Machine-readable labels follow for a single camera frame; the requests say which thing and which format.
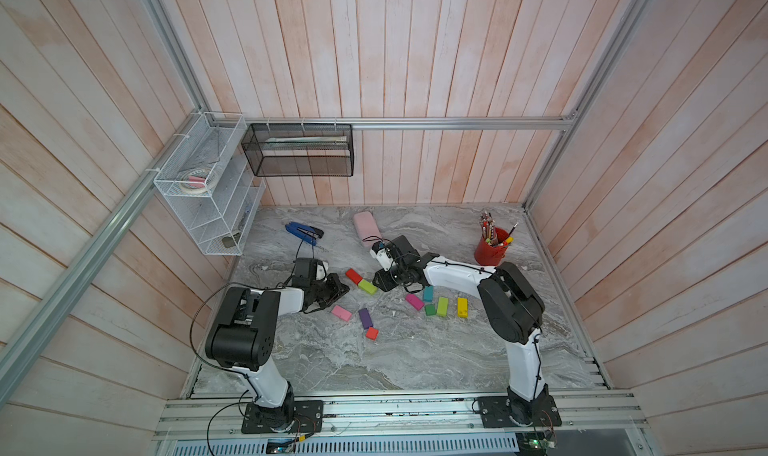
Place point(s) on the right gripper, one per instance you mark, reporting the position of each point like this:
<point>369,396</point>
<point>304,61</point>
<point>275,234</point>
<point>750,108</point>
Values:
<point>385,283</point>

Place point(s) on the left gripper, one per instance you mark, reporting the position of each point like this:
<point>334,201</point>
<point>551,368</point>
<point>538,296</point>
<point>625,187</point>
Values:
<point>337,291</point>

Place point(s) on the long red block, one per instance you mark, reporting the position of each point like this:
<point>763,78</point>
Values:
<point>355,277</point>

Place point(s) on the lime green block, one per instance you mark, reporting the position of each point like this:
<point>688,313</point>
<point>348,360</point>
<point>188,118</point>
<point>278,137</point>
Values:
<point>367,287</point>

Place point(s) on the purple block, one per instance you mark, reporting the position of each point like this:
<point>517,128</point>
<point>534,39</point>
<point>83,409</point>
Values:
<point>365,318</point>

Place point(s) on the small red cube block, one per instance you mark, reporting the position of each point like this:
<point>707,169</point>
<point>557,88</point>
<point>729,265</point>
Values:
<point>372,333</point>

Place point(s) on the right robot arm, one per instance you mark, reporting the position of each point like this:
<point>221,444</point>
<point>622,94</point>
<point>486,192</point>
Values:
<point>513,307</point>

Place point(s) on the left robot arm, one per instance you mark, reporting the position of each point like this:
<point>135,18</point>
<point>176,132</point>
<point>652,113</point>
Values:
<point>243,332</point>

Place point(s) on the teal block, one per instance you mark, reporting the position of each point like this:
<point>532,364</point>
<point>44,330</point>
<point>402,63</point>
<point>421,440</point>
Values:
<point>428,294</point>

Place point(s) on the magenta block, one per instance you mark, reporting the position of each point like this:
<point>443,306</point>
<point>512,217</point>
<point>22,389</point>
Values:
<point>414,301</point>

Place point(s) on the pink block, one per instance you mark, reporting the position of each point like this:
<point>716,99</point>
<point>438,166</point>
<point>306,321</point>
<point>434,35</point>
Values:
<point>341,313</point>

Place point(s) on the light green block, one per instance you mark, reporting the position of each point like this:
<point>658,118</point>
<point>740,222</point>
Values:
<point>442,307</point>

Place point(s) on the pink eraser case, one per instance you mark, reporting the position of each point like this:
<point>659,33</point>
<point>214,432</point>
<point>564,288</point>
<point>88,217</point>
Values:
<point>367,228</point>

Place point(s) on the blue stapler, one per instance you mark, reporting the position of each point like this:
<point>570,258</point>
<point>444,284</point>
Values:
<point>307,233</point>

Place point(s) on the yellow block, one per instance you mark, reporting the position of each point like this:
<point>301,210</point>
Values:
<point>462,308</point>

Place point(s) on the red pencil cup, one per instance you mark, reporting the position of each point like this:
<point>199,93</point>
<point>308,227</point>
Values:
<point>489,254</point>

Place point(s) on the coloured pencils bunch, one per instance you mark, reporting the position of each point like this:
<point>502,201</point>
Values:
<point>492,235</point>

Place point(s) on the black mesh basket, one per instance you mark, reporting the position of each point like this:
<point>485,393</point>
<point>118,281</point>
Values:
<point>299,149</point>

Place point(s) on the tape roll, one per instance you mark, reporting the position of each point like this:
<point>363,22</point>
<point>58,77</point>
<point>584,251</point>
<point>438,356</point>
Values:
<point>198,181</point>

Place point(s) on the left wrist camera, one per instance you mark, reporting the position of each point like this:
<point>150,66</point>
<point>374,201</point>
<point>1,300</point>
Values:
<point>307,271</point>

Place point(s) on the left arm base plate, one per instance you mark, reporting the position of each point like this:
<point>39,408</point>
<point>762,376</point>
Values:
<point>303,417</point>

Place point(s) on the white wire shelf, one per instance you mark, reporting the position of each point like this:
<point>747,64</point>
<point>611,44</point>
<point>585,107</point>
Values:
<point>219,221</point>

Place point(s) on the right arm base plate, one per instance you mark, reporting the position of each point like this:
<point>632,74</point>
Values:
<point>510,411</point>

